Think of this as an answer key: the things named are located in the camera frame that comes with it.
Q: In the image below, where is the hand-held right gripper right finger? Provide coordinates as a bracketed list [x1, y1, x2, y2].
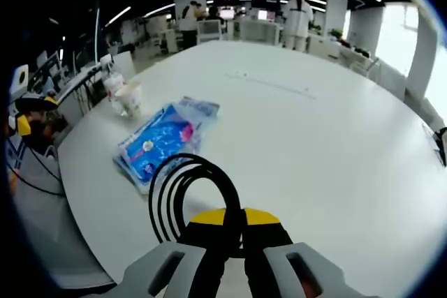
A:
[243, 208, 350, 298]

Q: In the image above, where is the clear plastic bag with items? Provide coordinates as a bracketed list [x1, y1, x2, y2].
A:
[101, 55, 129, 117]

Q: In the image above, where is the pale blue tissue pack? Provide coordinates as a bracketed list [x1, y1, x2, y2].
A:
[177, 95, 221, 128]

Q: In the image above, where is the blue wet wipes pack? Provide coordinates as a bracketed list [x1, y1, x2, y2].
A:
[113, 104, 203, 194]

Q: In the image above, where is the white plastic chair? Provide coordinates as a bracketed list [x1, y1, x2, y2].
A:
[113, 52, 137, 79]

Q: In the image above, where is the white paper cup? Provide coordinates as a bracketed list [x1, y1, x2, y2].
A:
[115, 81, 144, 119]

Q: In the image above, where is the white side desk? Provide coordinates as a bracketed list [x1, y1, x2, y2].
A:
[52, 64, 105, 103]

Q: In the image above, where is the white cabinet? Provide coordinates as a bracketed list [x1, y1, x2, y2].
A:
[307, 34, 342, 60]

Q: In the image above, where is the white mesh chair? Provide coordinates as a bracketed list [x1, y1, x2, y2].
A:
[197, 20, 224, 46]
[240, 18, 280, 43]

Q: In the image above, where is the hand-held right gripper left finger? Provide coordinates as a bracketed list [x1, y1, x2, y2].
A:
[117, 208, 228, 298]

